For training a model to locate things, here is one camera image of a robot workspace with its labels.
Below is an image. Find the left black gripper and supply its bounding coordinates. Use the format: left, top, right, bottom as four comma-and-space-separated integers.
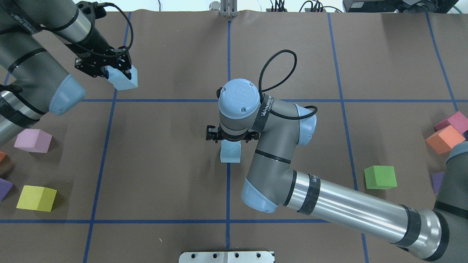
65, 28, 132, 80

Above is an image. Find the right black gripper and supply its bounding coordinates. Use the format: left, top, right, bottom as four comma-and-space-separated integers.
206, 125, 260, 143

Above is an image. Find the light blue block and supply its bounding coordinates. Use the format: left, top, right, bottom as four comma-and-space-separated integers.
220, 140, 241, 163
106, 65, 138, 91

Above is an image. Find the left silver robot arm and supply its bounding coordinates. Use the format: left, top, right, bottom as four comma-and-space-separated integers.
0, 0, 138, 144

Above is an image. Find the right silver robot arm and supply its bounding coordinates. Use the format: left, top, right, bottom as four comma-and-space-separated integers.
206, 79, 467, 263

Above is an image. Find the pink block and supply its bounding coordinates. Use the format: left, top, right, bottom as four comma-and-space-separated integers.
14, 129, 53, 153

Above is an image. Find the orange block left side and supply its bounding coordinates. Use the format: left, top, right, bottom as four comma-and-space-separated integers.
0, 152, 7, 162

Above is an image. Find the yellow block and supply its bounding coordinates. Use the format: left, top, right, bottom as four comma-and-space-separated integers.
16, 185, 57, 212

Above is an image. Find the purple block left side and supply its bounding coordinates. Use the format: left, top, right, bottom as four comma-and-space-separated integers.
0, 178, 14, 201

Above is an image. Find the purple block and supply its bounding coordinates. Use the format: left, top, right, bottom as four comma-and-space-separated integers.
431, 172, 445, 194
0, 178, 14, 201

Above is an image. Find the green block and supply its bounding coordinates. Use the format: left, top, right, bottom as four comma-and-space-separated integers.
364, 166, 397, 190

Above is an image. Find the purple block right side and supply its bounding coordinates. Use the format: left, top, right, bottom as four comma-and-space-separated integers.
431, 172, 445, 194

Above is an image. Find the orange block right side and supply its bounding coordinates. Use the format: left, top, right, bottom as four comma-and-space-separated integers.
426, 125, 465, 155

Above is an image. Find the crimson block beside orange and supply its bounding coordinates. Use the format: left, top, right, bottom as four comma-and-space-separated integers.
434, 111, 468, 134

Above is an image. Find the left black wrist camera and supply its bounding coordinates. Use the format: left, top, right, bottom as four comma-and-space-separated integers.
76, 1, 107, 20

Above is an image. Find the white pedestal base plate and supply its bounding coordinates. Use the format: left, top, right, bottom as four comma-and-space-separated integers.
178, 251, 276, 263

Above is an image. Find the aluminium frame post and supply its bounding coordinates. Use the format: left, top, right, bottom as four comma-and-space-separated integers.
219, 0, 238, 17

